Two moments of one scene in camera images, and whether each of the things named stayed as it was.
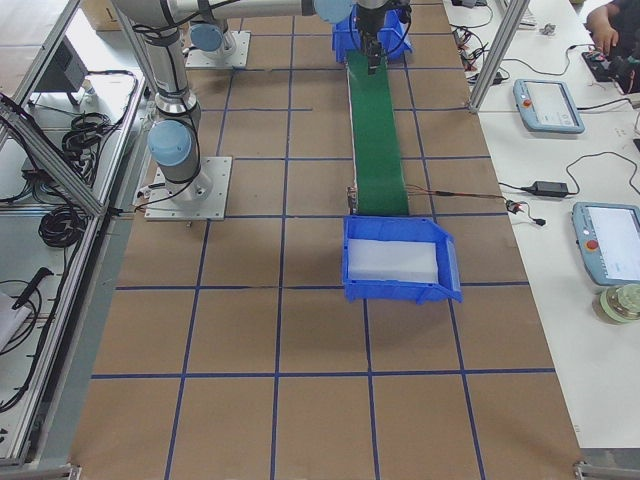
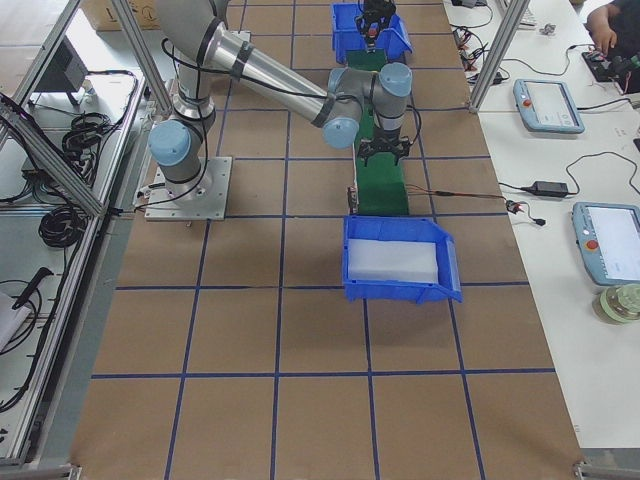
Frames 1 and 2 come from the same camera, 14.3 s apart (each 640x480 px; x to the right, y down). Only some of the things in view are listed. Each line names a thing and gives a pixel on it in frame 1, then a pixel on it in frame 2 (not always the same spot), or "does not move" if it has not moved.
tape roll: (618, 305) does not move
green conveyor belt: (379, 182) does not move
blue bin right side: (399, 258) does not move
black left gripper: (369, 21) → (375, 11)
